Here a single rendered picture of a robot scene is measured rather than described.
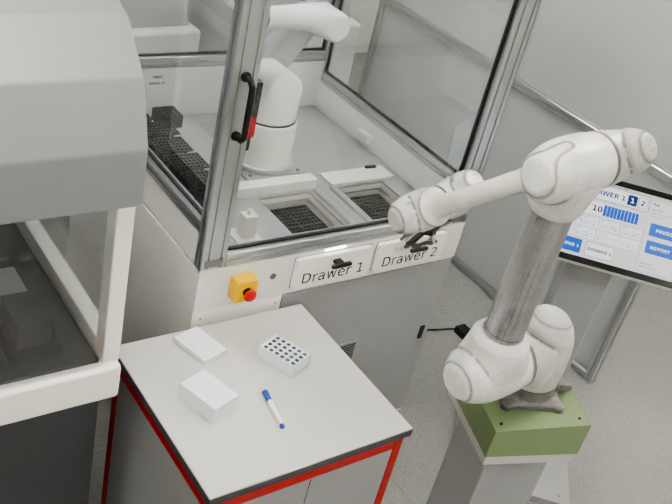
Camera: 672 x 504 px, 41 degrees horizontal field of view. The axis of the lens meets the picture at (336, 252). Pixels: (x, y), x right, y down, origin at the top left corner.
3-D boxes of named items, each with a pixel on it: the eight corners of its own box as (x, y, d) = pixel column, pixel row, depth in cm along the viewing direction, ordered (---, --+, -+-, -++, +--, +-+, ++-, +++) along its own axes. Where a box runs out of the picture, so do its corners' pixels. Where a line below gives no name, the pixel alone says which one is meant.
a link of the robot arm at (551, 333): (571, 383, 248) (597, 322, 236) (525, 404, 238) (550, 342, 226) (530, 347, 258) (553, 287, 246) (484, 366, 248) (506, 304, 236)
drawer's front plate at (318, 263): (367, 274, 293) (374, 246, 287) (292, 290, 276) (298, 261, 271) (363, 271, 294) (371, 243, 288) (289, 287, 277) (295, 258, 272)
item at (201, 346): (226, 353, 254) (227, 349, 253) (204, 365, 248) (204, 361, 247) (196, 330, 260) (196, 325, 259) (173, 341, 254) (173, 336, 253)
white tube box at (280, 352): (308, 363, 258) (311, 353, 256) (292, 377, 252) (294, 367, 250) (274, 342, 263) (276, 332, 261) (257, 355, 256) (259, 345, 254)
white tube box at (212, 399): (235, 409, 236) (238, 394, 234) (212, 424, 230) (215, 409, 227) (201, 383, 242) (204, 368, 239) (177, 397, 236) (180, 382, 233)
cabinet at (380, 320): (400, 421, 360) (457, 256, 318) (163, 501, 302) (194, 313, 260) (278, 284, 421) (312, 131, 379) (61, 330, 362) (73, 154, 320)
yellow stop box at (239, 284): (256, 300, 265) (260, 280, 261) (235, 305, 261) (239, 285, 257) (248, 290, 268) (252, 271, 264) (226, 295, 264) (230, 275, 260)
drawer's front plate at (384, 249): (439, 259, 311) (448, 232, 305) (373, 273, 294) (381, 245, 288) (436, 256, 312) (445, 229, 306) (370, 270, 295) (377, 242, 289)
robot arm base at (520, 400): (578, 414, 247) (585, 399, 244) (501, 411, 243) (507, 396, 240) (558, 368, 262) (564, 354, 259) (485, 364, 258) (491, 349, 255)
